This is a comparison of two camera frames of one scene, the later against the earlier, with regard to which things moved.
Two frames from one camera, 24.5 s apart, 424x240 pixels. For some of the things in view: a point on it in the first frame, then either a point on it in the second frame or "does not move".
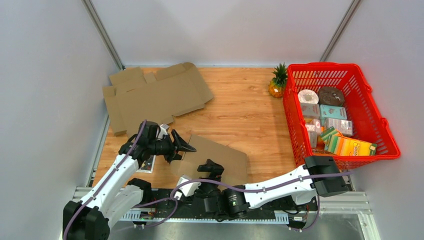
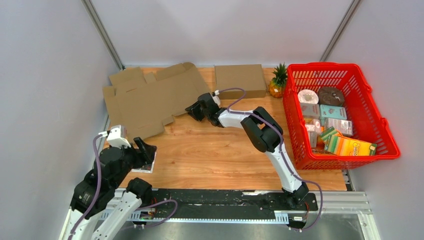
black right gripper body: (208, 190) to (206, 113)
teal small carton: (333, 112) does not move
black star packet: (147, 166) does not move
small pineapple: (276, 85) does not move
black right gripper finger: (216, 169) to (195, 109)
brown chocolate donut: (330, 96) does not move
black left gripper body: (165, 147) to (132, 159)
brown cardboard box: (234, 162) to (250, 77)
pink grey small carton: (310, 110) does not move
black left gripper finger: (180, 143) to (147, 151)
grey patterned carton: (344, 126) does not move
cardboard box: (132, 98) does not move
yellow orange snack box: (343, 146) does not move
